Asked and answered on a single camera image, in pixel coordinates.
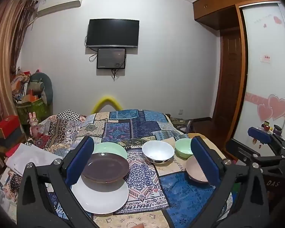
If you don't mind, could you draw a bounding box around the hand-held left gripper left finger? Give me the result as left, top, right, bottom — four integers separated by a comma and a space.
17, 135, 98, 228

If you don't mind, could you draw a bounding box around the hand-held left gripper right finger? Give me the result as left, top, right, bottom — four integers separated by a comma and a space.
190, 135, 270, 228

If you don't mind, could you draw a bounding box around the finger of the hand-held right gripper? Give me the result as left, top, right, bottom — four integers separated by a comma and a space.
226, 138, 285, 171
248, 126, 285, 157

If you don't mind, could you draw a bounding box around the pink bowl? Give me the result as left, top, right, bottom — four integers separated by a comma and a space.
185, 155, 215, 184

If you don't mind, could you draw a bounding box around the brown plate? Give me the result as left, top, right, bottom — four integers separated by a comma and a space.
81, 154, 130, 184

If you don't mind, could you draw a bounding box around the green bowl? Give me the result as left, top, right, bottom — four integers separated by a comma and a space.
174, 138, 194, 159

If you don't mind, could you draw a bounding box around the green plate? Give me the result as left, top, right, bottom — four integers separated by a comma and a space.
93, 142, 128, 161

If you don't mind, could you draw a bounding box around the white plate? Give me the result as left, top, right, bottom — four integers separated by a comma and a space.
71, 178, 129, 215

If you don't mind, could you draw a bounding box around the white dark-spotted bowl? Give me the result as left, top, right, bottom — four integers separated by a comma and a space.
142, 140, 175, 165

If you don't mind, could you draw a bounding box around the patterned cloth bag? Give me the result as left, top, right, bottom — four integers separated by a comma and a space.
170, 117, 195, 133

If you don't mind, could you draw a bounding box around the white cloth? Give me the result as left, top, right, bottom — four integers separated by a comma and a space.
6, 143, 63, 176

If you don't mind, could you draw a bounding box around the pink rabbit toy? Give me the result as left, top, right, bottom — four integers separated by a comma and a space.
28, 112, 40, 136

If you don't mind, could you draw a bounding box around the brown wooden door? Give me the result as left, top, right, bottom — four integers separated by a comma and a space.
212, 30, 243, 129

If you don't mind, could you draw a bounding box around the green bag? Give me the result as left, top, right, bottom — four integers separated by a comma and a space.
16, 97, 50, 125

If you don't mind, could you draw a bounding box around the patchwork printed blanket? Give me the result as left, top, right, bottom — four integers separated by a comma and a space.
0, 109, 233, 228

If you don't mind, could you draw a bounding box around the dark grey box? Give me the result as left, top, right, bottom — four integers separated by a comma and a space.
0, 131, 26, 148

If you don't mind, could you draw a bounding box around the red box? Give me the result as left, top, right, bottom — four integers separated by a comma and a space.
0, 115, 20, 139

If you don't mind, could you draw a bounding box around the grey curved pillow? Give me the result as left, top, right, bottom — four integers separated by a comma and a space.
30, 72, 53, 105

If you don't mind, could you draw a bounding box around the clutter pile with green bag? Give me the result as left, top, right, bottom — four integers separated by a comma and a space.
11, 68, 45, 104

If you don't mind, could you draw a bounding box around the brown striped curtain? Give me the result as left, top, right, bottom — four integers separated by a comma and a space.
0, 0, 37, 171

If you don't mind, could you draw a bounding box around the wooden overhead cabinet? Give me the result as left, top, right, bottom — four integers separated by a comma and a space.
193, 0, 279, 30

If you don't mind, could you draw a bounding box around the white air conditioner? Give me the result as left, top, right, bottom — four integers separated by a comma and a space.
37, 0, 82, 17

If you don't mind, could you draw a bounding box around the yellow foam ring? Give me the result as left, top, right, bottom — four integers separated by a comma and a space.
90, 95, 123, 114

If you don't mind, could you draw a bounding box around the small black wall screen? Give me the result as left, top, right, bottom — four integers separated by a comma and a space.
97, 48, 127, 69

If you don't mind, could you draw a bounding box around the black wall television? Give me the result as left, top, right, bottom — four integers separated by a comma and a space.
85, 18, 140, 48

